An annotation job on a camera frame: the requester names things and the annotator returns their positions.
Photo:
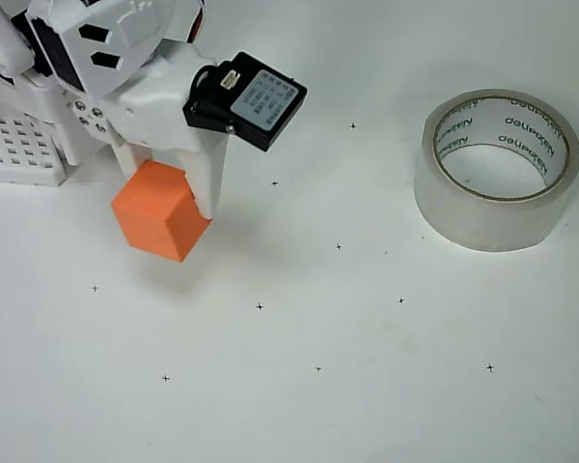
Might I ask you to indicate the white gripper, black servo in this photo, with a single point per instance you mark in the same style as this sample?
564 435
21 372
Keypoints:
147 113

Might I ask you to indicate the orange cube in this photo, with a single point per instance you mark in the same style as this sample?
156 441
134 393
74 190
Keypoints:
154 217

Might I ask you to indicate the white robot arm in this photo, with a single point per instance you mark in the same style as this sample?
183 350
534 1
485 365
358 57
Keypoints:
96 43

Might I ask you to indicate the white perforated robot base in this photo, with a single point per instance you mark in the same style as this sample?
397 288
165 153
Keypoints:
19 154

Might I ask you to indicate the clear packing tape roll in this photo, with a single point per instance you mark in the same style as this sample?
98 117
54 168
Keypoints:
487 219

